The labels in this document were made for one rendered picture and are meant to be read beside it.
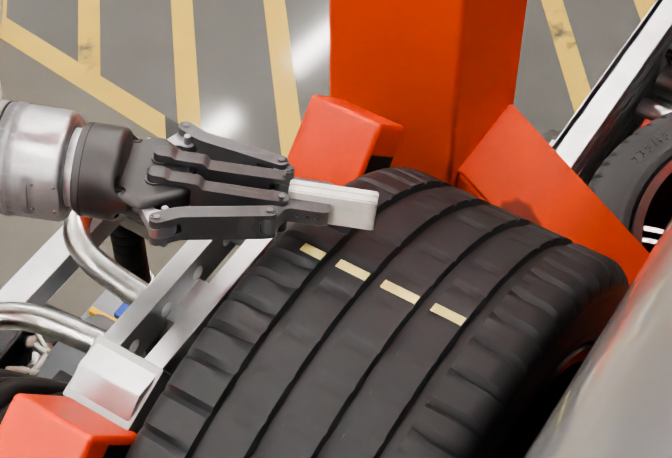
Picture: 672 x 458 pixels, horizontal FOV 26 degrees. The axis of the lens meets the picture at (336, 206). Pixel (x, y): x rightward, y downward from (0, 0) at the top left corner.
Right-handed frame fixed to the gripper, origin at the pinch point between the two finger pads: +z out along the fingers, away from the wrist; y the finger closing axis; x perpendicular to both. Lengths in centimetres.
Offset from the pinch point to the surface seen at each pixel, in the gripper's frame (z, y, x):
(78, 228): -24.1, -13.3, -19.3
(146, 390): -12.3, 11.6, -11.8
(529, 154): 20, -47, -29
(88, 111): -55, -136, -105
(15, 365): -39, -36, -66
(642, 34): 44, -123, -60
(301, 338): -0.7, 10.3, -4.6
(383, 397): 6.0, 14.8, -4.8
